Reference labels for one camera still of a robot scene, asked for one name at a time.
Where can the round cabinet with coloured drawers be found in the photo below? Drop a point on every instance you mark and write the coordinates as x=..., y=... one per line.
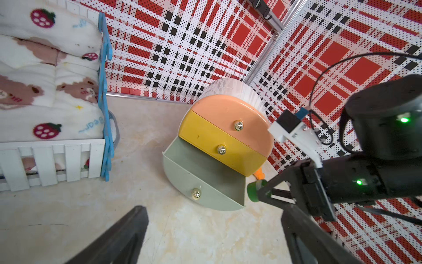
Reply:
x=223, y=139

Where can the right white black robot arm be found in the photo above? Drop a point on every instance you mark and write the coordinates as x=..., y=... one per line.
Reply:
x=387, y=119

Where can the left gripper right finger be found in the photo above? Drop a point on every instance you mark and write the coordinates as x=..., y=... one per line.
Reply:
x=308, y=243

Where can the green paint can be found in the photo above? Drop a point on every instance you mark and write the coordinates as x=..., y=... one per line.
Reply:
x=253, y=187

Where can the blue white toy crib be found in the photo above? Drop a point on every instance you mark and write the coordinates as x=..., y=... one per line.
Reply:
x=26, y=164

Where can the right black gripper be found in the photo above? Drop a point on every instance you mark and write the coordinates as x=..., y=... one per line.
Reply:
x=285, y=189

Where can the bear print bedding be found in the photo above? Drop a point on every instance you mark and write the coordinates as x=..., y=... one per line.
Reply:
x=50, y=62

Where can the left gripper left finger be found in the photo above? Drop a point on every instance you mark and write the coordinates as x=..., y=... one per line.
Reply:
x=120, y=244

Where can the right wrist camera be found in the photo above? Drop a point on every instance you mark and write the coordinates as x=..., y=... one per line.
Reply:
x=290, y=127

